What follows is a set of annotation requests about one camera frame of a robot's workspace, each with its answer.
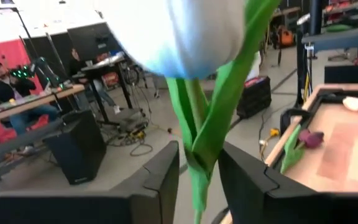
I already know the wooden background table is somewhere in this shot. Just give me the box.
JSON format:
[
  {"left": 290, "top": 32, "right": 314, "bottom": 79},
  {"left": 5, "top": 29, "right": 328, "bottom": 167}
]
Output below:
[{"left": 0, "top": 83, "right": 86, "bottom": 125}]

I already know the black standing desk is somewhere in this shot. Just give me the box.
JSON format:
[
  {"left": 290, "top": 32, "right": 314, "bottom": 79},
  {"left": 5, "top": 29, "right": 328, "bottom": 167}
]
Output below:
[{"left": 81, "top": 51, "right": 142, "bottom": 125}]

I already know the purple artificial tulip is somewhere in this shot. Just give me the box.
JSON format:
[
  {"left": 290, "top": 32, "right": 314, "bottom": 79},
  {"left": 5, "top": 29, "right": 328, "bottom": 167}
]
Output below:
[{"left": 280, "top": 124, "right": 325, "bottom": 175}]

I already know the person at black desk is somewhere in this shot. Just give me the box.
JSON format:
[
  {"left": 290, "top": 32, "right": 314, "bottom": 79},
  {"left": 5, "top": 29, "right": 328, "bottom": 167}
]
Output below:
[{"left": 68, "top": 46, "right": 122, "bottom": 114}]

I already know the black monitor panel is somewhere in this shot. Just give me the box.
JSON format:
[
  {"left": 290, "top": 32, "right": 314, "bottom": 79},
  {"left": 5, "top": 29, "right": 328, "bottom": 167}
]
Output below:
[{"left": 67, "top": 22, "right": 122, "bottom": 62}]

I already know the grey metal beam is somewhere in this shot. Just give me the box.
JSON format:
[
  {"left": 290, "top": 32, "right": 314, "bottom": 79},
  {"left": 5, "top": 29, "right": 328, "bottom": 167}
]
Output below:
[{"left": 0, "top": 118, "right": 63, "bottom": 197}]

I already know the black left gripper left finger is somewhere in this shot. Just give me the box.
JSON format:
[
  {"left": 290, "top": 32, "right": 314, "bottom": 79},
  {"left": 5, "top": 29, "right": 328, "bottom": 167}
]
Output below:
[{"left": 0, "top": 140, "right": 180, "bottom": 224}]

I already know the black plastic crate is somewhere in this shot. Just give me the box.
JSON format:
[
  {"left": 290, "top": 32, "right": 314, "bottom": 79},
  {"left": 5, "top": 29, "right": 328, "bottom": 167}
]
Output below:
[{"left": 236, "top": 75, "right": 272, "bottom": 119}]

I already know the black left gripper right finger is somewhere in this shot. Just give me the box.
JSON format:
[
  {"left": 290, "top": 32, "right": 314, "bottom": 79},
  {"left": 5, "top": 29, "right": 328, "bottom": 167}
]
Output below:
[{"left": 218, "top": 141, "right": 358, "bottom": 224}]

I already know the white artificial tulip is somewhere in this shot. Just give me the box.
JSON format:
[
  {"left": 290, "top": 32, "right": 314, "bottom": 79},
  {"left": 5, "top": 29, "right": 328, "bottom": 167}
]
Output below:
[{"left": 104, "top": 0, "right": 282, "bottom": 224}]

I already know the black speaker box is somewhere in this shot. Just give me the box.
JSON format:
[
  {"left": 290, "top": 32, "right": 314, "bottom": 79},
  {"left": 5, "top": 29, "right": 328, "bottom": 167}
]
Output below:
[{"left": 43, "top": 109, "right": 108, "bottom": 185}]

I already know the orange machine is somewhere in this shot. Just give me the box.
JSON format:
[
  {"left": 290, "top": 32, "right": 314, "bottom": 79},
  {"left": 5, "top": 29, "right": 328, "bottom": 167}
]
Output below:
[{"left": 277, "top": 26, "right": 295, "bottom": 47}]

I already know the seated person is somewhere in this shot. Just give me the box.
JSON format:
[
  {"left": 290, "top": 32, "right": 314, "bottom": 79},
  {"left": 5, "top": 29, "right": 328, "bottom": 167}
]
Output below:
[{"left": 0, "top": 58, "right": 58, "bottom": 153}]

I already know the red backdrop curtain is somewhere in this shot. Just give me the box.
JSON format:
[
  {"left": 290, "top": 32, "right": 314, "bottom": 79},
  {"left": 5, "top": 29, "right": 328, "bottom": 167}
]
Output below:
[{"left": 0, "top": 39, "right": 45, "bottom": 144}]

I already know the black floor cable loop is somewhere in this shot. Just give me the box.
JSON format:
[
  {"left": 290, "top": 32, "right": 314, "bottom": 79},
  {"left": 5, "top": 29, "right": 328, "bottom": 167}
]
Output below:
[{"left": 129, "top": 141, "right": 154, "bottom": 157}]

